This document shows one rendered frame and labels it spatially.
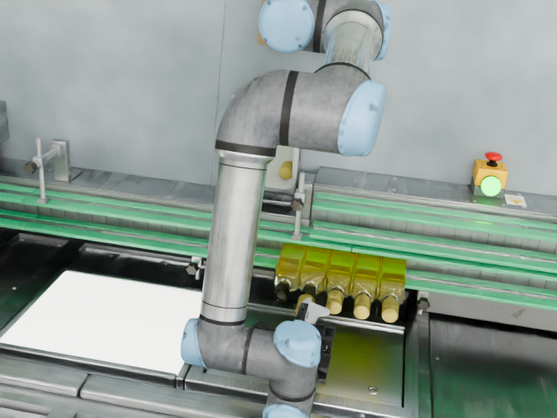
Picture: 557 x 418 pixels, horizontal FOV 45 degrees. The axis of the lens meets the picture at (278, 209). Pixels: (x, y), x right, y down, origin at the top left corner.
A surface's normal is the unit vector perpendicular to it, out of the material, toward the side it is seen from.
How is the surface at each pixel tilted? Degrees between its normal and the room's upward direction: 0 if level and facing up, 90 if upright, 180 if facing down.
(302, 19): 6
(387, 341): 90
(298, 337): 91
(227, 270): 19
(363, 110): 31
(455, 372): 90
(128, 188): 90
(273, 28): 6
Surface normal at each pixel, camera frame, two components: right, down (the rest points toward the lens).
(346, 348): 0.06, -0.91
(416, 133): -0.18, 0.40
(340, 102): -0.06, -0.21
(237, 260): 0.31, 0.16
